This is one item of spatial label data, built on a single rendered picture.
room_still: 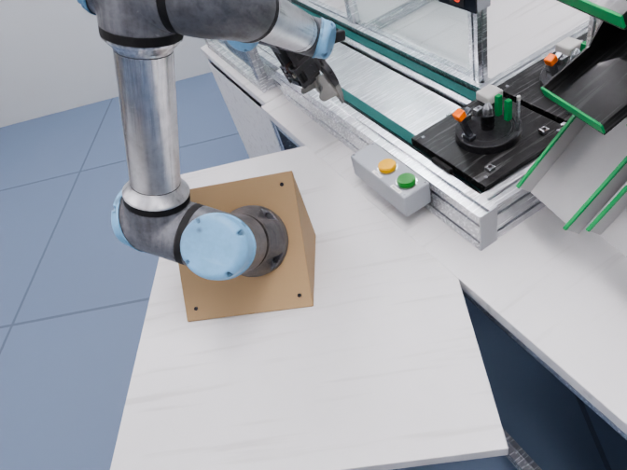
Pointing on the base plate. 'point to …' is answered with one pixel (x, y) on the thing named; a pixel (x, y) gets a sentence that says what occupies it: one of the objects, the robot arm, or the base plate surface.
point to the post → (478, 45)
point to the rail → (454, 210)
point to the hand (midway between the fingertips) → (333, 94)
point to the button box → (405, 202)
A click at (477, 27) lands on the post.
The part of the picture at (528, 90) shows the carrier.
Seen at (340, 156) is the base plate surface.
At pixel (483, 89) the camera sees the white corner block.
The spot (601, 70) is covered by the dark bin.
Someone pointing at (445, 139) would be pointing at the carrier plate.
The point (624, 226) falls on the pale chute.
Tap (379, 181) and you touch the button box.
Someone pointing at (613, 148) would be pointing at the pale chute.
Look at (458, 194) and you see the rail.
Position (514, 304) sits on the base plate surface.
